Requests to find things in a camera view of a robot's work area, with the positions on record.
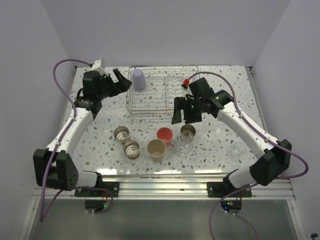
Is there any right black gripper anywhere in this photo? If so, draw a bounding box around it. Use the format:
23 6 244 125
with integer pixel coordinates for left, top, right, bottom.
171 96 204 125

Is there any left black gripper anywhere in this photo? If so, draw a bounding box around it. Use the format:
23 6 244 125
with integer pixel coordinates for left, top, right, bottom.
96 68 131 100

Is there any purple plastic cup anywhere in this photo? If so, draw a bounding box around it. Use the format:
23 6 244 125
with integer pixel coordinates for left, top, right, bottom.
132 68 146 90

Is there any steel cup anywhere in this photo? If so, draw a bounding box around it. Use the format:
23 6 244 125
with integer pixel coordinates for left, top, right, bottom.
180 124 197 141
113 126 131 144
123 140 140 160

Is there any red plastic cup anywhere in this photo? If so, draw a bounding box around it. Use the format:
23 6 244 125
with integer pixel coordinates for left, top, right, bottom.
156 127 173 147

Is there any beige plastic cup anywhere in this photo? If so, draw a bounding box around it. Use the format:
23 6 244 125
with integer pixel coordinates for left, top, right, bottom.
146 139 167 163

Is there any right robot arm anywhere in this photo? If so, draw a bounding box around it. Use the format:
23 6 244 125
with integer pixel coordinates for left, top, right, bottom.
171 77 292 197

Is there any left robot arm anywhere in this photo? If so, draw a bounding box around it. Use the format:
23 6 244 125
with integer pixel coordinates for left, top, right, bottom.
33 67 132 197

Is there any clear glass cup centre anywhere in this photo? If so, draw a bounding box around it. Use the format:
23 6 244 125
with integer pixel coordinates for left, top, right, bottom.
175 138 193 157

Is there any clear glass cup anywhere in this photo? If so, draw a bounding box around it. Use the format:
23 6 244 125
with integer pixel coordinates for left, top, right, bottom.
175 138 193 157
230 142 247 159

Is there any clear glass cup right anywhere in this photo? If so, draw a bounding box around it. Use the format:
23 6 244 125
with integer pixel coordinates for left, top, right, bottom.
230 142 247 159

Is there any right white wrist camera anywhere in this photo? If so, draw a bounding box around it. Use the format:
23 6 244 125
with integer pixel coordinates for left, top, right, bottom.
181 79 193 96

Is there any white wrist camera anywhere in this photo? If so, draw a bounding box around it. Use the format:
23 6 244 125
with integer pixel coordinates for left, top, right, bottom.
90 58 110 76
181 79 193 96

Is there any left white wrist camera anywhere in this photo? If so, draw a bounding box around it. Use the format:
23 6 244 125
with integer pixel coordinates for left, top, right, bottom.
90 58 110 76

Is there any wire dish rack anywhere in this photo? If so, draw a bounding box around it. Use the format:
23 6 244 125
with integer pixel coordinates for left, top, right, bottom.
126 65 199 118

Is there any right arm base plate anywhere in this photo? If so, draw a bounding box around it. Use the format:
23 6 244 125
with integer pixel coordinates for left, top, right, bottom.
206 181 253 198

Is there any aluminium front rail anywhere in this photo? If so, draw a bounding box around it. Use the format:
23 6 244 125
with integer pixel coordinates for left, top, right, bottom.
31 174 297 200

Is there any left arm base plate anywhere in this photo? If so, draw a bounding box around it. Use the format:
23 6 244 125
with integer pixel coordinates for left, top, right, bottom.
74 181 120 198

